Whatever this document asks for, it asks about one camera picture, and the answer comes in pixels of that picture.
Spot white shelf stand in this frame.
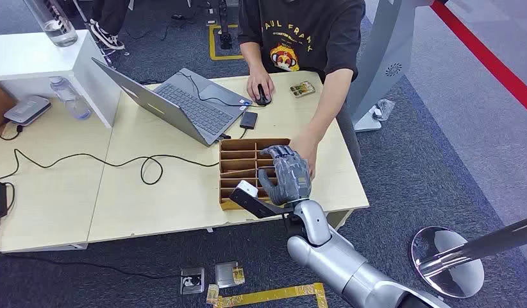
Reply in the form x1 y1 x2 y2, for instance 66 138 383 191
0 29 122 129

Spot small black rectangular device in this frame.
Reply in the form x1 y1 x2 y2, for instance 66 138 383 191
239 110 259 130

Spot metal floor socket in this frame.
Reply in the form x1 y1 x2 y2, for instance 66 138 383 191
179 266 206 296

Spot black floor cable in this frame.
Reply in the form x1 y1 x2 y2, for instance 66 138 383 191
0 218 182 280

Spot red barrier belt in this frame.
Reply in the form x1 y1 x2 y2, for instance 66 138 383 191
429 0 527 118

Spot person's right hand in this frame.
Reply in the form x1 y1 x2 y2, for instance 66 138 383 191
246 67 276 103

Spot long black cable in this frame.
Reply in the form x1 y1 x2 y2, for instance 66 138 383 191
0 148 220 186

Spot clear plastic bag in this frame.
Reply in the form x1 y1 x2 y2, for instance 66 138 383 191
371 98 396 123

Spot standing person's legs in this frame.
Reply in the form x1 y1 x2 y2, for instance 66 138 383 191
88 0 131 51

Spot black tripod stand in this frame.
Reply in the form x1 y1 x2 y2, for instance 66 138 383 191
217 0 234 51

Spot grey laptop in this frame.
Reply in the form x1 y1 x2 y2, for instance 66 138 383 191
90 56 253 148

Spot brown board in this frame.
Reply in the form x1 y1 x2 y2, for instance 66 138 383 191
0 82 19 133

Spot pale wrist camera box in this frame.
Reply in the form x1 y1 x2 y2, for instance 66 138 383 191
229 180 299 220

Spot yellow floor tape corner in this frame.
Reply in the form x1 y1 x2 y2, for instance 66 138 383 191
205 282 330 308

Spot clear plastic bottle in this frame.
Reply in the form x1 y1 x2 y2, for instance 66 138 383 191
49 76 92 121

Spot black computer mouse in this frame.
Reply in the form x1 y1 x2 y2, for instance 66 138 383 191
255 83 272 107

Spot metal floor plate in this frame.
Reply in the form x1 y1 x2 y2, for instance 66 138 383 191
214 260 246 289

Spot person's left hand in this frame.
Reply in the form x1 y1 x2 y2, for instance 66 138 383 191
289 130 319 181

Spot flat grey electronic box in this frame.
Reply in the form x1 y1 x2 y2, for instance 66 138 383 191
3 95 53 128

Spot clear water bottle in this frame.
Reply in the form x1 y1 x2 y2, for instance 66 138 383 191
22 0 79 48

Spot grey white kiosk stand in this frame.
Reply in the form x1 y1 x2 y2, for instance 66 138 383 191
346 0 435 133

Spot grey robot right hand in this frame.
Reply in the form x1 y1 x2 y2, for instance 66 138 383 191
258 144 312 207

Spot person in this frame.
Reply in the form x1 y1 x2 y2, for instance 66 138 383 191
237 0 367 181

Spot brown cardboard divided box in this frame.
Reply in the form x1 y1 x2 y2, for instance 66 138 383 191
218 137 292 212

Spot black mouse cable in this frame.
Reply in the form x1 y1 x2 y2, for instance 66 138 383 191
176 71 258 108

